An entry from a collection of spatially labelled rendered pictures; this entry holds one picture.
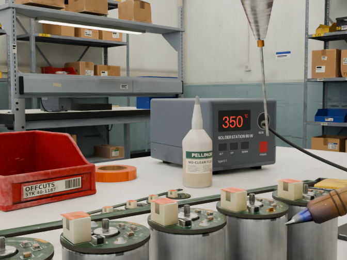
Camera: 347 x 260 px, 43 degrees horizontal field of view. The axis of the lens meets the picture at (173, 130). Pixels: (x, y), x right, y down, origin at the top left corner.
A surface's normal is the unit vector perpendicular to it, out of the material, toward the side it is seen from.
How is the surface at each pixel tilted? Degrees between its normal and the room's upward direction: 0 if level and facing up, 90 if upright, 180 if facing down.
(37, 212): 0
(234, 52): 90
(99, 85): 90
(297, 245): 90
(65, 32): 90
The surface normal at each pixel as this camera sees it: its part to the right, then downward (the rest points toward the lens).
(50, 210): 0.00, -1.00
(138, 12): 0.72, 0.04
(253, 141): 0.53, 0.07
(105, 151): -0.75, 0.07
